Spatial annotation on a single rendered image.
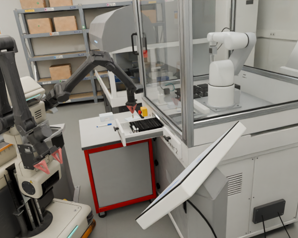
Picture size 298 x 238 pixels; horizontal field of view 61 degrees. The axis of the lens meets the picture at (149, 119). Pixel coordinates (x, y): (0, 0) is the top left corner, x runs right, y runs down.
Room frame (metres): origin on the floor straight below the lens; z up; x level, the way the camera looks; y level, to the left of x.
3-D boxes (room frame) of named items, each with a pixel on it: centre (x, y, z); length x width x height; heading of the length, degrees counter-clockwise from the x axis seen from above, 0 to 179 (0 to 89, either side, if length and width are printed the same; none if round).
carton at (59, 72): (5.44, 1.79, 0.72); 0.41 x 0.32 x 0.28; 98
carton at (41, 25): (5.41, 1.98, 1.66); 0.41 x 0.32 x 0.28; 98
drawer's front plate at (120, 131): (1.71, 0.22, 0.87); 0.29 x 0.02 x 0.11; 15
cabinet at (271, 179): (1.86, -0.54, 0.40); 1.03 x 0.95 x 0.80; 15
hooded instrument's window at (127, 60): (3.53, 0.05, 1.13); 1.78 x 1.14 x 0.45; 15
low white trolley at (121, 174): (2.11, 0.34, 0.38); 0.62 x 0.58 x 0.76; 15
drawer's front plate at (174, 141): (1.48, -0.14, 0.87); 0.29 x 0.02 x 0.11; 15
